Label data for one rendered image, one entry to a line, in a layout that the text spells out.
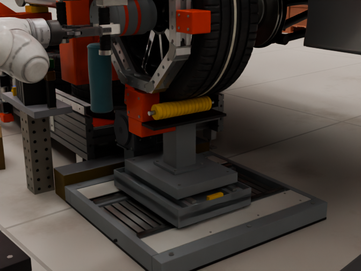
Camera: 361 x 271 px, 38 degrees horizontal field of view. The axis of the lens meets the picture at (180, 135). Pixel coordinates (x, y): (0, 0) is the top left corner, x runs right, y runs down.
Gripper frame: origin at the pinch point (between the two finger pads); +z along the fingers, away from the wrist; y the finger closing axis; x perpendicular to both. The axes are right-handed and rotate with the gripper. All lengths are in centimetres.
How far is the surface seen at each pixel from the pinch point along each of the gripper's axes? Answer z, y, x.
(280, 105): 210, -125, -83
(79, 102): 24, -80, -44
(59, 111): 3, -53, -39
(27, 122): -4, -73, -48
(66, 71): 14, -69, -26
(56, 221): -7, -41, -83
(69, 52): 14, -64, -17
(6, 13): 47, -254, -14
